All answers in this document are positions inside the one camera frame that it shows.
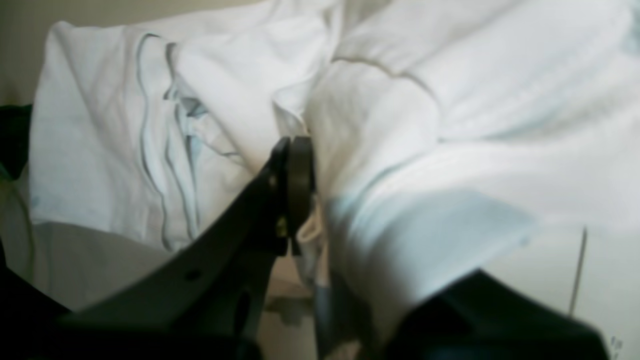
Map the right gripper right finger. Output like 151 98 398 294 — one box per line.
385 271 608 360

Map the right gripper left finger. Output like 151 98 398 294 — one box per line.
1 136 315 360

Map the white T-shirt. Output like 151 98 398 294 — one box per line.
29 0 639 360

